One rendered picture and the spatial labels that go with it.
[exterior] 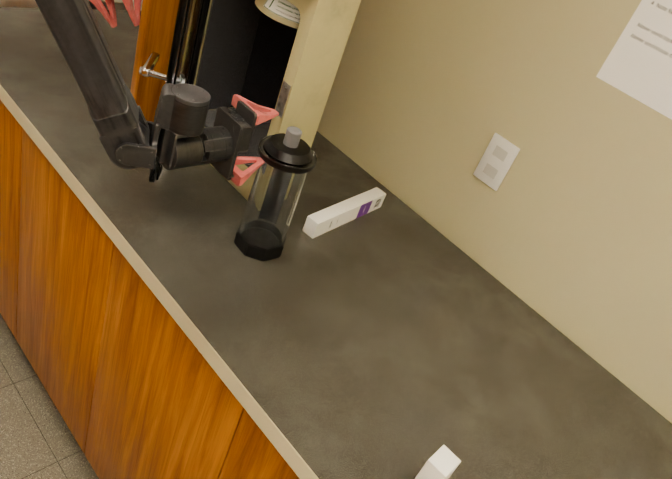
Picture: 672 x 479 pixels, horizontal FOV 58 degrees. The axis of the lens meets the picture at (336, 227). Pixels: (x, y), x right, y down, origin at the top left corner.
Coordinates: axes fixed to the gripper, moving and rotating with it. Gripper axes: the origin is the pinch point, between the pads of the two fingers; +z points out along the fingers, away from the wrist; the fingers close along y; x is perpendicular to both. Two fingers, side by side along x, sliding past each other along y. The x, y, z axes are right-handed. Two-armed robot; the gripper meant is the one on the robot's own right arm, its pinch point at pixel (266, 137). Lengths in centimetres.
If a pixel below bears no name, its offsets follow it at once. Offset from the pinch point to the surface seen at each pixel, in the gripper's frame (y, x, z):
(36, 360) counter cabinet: -103, 50, -14
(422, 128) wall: -7, 4, 55
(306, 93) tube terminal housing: 2.5, 8.9, 16.4
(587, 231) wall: -4, -42, 55
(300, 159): -2.1, -5.0, 4.7
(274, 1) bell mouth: 15.2, 22.0, 14.3
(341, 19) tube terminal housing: 17.7, 8.8, 19.4
